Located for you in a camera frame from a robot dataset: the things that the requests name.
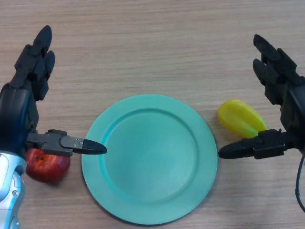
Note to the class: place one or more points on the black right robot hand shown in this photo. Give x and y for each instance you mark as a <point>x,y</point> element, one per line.
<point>293,107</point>

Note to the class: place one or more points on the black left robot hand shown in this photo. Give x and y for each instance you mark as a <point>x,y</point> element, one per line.
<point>14,114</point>

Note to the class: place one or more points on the yellow starfruit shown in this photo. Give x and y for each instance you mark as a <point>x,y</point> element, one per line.
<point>236,117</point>

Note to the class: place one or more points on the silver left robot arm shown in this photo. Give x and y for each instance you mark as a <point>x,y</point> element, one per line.
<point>9,190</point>

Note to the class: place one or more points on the green round plate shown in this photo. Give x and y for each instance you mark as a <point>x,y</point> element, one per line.
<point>150,155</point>

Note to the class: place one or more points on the red apple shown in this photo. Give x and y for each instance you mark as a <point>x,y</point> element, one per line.
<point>47,169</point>

